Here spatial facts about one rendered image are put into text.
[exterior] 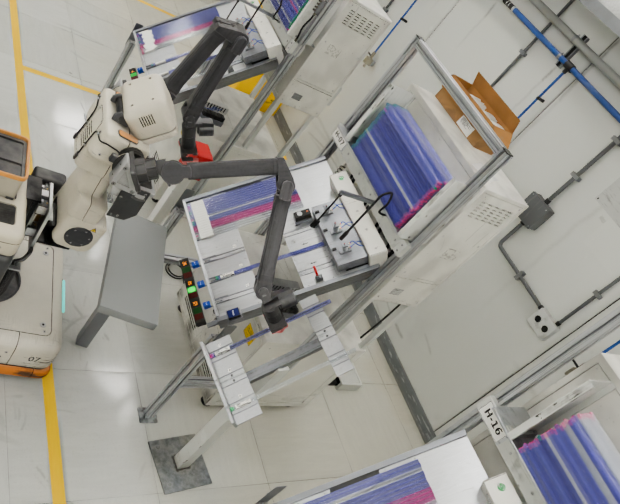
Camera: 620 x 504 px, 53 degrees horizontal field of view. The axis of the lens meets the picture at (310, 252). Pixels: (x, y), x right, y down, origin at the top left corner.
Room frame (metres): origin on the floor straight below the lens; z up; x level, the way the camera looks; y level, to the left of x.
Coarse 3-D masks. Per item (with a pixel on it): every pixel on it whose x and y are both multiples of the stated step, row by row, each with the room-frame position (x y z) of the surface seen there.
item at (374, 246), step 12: (336, 180) 2.58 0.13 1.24; (348, 180) 2.59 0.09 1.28; (336, 192) 2.55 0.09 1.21; (348, 204) 2.48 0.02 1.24; (360, 204) 2.49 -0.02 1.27; (360, 228) 2.38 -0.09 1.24; (372, 228) 2.39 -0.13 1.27; (372, 240) 2.34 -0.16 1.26; (372, 252) 2.29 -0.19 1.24; (384, 252) 2.31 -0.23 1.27; (372, 264) 2.31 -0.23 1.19
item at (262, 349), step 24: (264, 240) 2.77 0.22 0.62; (288, 264) 2.76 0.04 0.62; (192, 312) 2.50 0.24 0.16; (192, 336) 2.42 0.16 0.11; (240, 336) 2.25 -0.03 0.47; (264, 336) 2.19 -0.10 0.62; (288, 336) 2.30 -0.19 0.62; (240, 360) 2.19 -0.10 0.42; (264, 360) 2.23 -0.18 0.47; (312, 360) 2.44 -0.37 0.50; (288, 384) 2.45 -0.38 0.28; (312, 384) 2.57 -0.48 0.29
